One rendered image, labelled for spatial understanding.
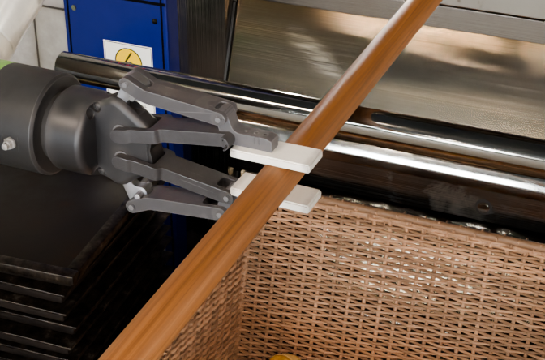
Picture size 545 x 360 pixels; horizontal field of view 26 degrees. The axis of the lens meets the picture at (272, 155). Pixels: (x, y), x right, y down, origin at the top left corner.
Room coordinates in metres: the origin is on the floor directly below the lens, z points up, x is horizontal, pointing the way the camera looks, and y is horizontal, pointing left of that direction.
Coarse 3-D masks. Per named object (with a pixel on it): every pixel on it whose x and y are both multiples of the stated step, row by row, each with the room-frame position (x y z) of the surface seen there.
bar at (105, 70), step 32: (64, 64) 1.10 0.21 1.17; (96, 64) 1.09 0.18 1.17; (128, 64) 1.09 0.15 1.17; (224, 96) 1.03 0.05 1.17; (256, 96) 1.02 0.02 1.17; (288, 96) 1.02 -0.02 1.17; (352, 128) 0.98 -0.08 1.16; (384, 128) 0.97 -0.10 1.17; (416, 128) 0.96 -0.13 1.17; (448, 128) 0.95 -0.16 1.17; (480, 128) 0.95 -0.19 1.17; (480, 160) 0.94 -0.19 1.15; (512, 160) 0.92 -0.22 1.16; (544, 160) 0.91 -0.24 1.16
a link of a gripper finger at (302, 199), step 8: (248, 176) 0.86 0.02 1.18; (240, 184) 0.84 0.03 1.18; (232, 192) 0.84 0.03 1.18; (240, 192) 0.83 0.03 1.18; (296, 192) 0.83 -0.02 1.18; (304, 192) 0.83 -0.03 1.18; (312, 192) 0.83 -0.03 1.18; (320, 192) 0.84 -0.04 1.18; (288, 200) 0.82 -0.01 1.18; (296, 200) 0.82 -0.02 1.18; (304, 200) 0.82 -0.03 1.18; (312, 200) 0.82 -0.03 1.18; (288, 208) 0.82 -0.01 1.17; (296, 208) 0.81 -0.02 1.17; (304, 208) 0.81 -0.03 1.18
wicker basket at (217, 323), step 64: (256, 256) 1.37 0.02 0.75; (320, 256) 1.34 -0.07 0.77; (384, 256) 1.31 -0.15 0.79; (448, 256) 1.28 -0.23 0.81; (512, 256) 1.25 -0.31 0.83; (192, 320) 1.22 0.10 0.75; (256, 320) 1.34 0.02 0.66; (384, 320) 1.28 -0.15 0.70; (448, 320) 1.25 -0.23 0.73; (512, 320) 1.23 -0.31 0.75
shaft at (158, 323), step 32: (416, 0) 1.18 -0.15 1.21; (384, 32) 1.09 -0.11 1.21; (416, 32) 1.14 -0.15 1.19; (352, 64) 1.02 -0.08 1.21; (384, 64) 1.04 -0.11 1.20; (352, 96) 0.96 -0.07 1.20; (320, 128) 0.89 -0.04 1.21; (256, 192) 0.78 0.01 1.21; (288, 192) 0.81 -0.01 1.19; (224, 224) 0.74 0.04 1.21; (256, 224) 0.75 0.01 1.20; (192, 256) 0.70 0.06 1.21; (224, 256) 0.71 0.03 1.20; (160, 288) 0.66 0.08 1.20; (192, 288) 0.66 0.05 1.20; (160, 320) 0.62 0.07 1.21; (128, 352) 0.59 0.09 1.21; (160, 352) 0.61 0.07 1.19
